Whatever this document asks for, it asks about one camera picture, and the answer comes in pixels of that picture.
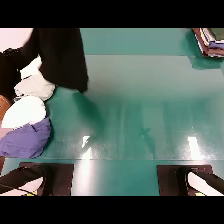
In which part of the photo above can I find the dark green garment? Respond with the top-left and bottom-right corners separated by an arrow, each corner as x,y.
210,28 -> 224,42

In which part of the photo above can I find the cream garment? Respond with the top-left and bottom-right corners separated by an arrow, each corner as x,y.
14,72 -> 56,102

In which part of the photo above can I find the black garment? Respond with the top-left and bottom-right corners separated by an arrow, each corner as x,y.
0,47 -> 34,101

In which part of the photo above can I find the black T-shirt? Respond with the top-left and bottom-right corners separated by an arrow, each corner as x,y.
21,28 -> 90,94

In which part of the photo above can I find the white garment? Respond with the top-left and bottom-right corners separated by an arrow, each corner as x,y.
0,95 -> 48,130
199,28 -> 217,44
19,55 -> 43,80

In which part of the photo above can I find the purple garment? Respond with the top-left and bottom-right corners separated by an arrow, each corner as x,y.
0,116 -> 53,160

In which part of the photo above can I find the blue garment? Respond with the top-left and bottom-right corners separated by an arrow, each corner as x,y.
208,41 -> 224,51

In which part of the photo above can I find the brown garment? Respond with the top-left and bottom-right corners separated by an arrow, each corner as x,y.
192,28 -> 224,59

